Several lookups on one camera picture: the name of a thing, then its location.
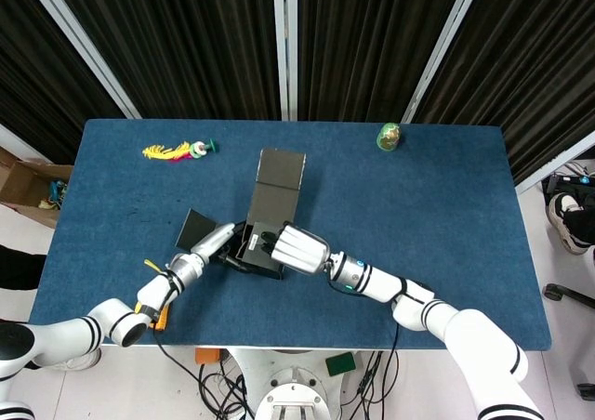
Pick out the brown cardboard storage box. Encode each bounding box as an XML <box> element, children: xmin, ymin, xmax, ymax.
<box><xmin>0</xmin><ymin>146</ymin><xmax>74</xmax><ymax>230</ymax></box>

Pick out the black chair base leg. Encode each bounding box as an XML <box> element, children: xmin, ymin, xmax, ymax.
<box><xmin>542</xmin><ymin>282</ymin><xmax>595</xmax><ymax>309</ymax></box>

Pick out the green gold nesting doll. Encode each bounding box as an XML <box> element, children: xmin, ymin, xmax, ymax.
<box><xmin>375</xmin><ymin>122</ymin><xmax>403</xmax><ymax>152</ymax></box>

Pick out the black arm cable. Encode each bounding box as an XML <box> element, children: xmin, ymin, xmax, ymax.
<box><xmin>152</xmin><ymin>329</ymin><xmax>205</xmax><ymax>384</ymax></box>
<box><xmin>390</xmin><ymin>278</ymin><xmax>436</xmax><ymax>361</ymax></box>

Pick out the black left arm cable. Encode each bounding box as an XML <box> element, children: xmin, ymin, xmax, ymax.
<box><xmin>152</xmin><ymin>329</ymin><xmax>205</xmax><ymax>384</ymax></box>

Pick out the white partition frame post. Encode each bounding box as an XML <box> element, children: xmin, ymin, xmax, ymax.
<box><xmin>271</xmin><ymin>0</ymin><xmax>299</xmax><ymax>122</ymax></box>
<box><xmin>514</xmin><ymin>130</ymin><xmax>595</xmax><ymax>194</ymax></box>
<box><xmin>18</xmin><ymin>0</ymin><xmax>143</xmax><ymax>120</ymax></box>
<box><xmin>400</xmin><ymin>0</ymin><xmax>488</xmax><ymax>125</ymax></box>

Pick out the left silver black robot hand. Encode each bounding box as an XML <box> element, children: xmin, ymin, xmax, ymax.
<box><xmin>190</xmin><ymin>221</ymin><xmax>255</xmax><ymax>275</ymax></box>

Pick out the white black sneaker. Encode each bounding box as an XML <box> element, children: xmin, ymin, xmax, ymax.
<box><xmin>547</xmin><ymin>192</ymin><xmax>594</xmax><ymax>255</ymax></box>

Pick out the green rectangular pad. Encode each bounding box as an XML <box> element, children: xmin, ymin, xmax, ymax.
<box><xmin>324</xmin><ymin>352</ymin><xmax>357</xmax><ymax>377</ymax></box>

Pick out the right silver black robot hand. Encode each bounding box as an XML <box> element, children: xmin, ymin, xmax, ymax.
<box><xmin>258</xmin><ymin>222</ymin><xmax>332</xmax><ymax>277</ymax></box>

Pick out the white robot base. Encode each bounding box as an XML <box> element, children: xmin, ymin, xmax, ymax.
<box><xmin>230</xmin><ymin>348</ymin><xmax>373</xmax><ymax>420</ymax></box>

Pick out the black cardboard folding box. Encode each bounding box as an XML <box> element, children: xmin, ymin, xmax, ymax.
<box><xmin>174</xmin><ymin>148</ymin><xmax>308</xmax><ymax>282</ymax></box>

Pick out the black pleated curtain panel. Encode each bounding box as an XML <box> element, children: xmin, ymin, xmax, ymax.
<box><xmin>411</xmin><ymin>0</ymin><xmax>595</xmax><ymax>184</ymax></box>
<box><xmin>296</xmin><ymin>0</ymin><xmax>471</xmax><ymax>124</ymax></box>
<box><xmin>0</xmin><ymin>0</ymin><xmax>136</xmax><ymax>165</ymax></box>
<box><xmin>48</xmin><ymin>0</ymin><xmax>283</xmax><ymax>122</ymax></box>

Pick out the blue felt table cover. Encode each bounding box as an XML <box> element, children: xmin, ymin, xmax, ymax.
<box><xmin>22</xmin><ymin>118</ymin><xmax>554</xmax><ymax>352</ymax></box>

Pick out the black trouser leg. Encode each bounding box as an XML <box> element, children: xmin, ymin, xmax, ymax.
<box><xmin>0</xmin><ymin>243</ymin><xmax>47</xmax><ymax>292</ymax></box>
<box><xmin>562</xmin><ymin>205</ymin><xmax>595</xmax><ymax>247</ymax></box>

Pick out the black equipment with cables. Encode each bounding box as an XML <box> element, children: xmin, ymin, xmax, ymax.
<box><xmin>541</xmin><ymin>159</ymin><xmax>595</xmax><ymax>196</ymax></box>

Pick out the yellow pink feather toy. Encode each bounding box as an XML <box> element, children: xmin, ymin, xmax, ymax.
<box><xmin>141</xmin><ymin>138</ymin><xmax>219</xmax><ymax>164</ymax></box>

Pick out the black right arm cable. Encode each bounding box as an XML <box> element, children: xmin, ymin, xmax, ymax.
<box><xmin>390</xmin><ymin>278</ymin><xmax>436</xmax><ymax>361</ymax></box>

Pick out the blue green toy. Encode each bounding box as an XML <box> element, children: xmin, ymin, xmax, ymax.
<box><xmin>39</xmin><ymin>180</ymin><xmax>70</xmax><ymax>211</ymax></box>

